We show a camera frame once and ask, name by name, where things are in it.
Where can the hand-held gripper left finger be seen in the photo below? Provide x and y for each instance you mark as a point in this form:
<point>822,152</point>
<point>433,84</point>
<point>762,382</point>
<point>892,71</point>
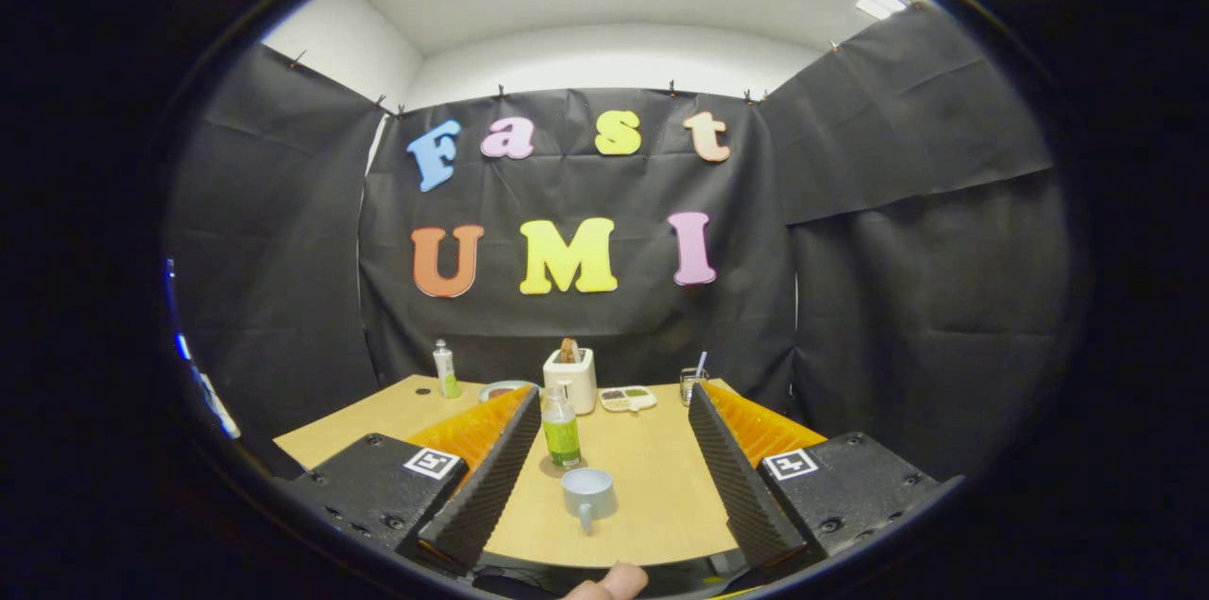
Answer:
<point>496,477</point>

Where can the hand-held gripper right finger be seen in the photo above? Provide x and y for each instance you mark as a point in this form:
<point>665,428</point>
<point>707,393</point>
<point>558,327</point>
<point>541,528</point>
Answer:
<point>732,477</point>

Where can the round brown coaster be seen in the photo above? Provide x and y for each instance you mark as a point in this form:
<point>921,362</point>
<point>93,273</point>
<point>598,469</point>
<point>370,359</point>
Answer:
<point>546,468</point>

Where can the clear green-label juice bottle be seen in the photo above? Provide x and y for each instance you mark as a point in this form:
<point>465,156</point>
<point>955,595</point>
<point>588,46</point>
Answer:
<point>562,439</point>

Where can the light blue cup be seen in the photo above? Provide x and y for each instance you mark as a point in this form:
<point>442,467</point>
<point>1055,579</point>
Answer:
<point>587,491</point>

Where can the white and green tube bottle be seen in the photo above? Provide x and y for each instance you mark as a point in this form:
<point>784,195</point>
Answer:
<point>446,371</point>

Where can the wooden table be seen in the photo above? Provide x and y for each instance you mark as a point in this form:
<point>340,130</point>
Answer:
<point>652,487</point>

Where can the pale green plate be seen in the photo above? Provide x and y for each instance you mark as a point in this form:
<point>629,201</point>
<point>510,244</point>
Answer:
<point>486,395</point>

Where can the brown meat piece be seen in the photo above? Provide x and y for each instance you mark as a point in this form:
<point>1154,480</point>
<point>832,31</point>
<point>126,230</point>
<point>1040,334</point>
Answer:
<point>501,391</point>

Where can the clear glass holder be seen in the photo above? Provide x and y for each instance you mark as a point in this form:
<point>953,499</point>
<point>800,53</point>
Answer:
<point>690,387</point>

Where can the white toaster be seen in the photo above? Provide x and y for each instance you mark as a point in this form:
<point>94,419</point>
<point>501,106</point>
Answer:
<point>570,385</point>

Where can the white divided snack tray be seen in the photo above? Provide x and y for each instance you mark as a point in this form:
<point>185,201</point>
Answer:
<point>628,400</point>

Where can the brown toast slice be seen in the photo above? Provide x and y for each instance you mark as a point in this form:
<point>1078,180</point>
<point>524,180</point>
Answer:
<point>569,351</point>

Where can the black backdrop cloth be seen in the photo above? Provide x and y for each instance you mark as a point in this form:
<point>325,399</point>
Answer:
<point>567,184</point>

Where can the small ceiling light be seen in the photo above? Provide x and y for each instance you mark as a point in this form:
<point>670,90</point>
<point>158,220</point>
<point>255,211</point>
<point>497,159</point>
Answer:
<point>880,3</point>

